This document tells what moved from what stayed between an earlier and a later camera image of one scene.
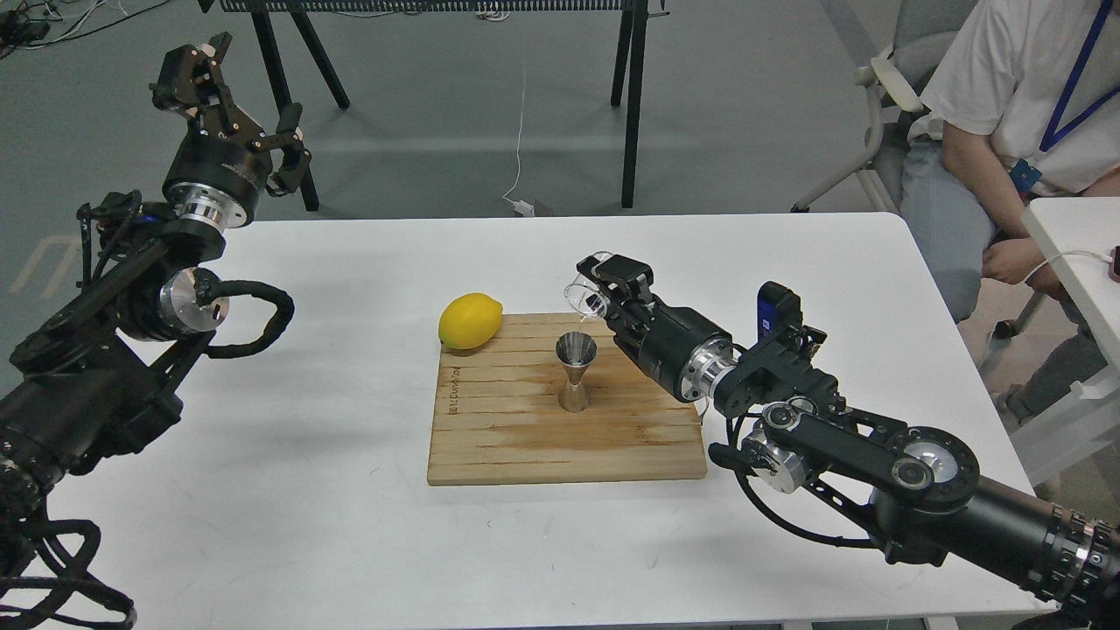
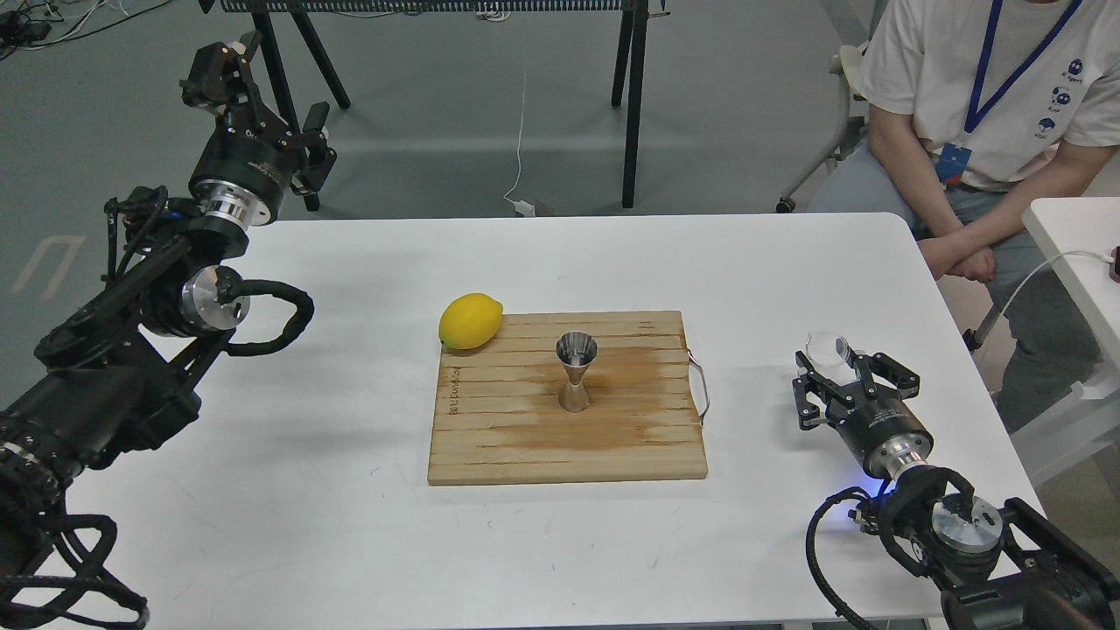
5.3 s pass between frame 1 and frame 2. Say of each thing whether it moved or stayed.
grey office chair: moved
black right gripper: moved
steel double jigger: stayed
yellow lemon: stayed
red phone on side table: stayed
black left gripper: moved
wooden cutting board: stayed
